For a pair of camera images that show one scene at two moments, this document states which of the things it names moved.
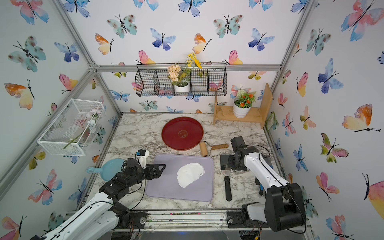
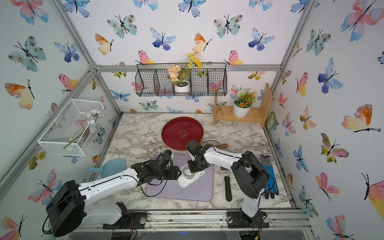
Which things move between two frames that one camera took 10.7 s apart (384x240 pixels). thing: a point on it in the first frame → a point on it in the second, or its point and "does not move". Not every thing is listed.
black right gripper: (229, 163) → (192, 168)
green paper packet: (271, 122) does not move
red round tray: (182, 133) does not move
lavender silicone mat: (166, 185) does not move
